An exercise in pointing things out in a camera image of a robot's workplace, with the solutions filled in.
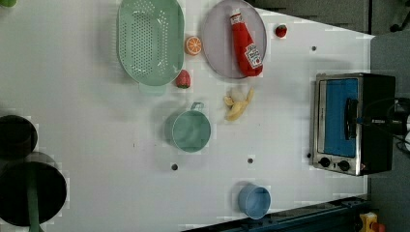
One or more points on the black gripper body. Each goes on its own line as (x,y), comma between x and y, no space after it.
(391,123)

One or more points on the silver black toaster oven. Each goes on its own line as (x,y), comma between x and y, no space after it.
(338,143)

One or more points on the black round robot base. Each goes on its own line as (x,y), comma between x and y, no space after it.
(31,185)

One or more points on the yellow red emergency button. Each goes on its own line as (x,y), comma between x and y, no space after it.
(371,224)

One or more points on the small red strawberry toy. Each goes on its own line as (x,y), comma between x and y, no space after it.
(281,31)

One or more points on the peeled banana toy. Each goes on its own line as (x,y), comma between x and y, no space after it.
(237,103)

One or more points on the blue cup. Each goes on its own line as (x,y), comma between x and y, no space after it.
(254,201)

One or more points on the red ketchup bottle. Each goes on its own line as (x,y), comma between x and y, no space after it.
(248,57)

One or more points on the grey round plate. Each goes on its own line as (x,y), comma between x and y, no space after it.
(217,39)

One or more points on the green mug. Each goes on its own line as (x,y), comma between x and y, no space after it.
(189,131)

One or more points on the orange slice toy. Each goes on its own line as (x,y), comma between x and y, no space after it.
(193,45)

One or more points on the green perforated colander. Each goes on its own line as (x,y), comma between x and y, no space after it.
(150,36)

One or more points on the green object at corner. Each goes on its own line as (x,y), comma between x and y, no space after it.
(8,3)

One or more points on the black round post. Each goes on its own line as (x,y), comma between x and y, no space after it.
(18,137)

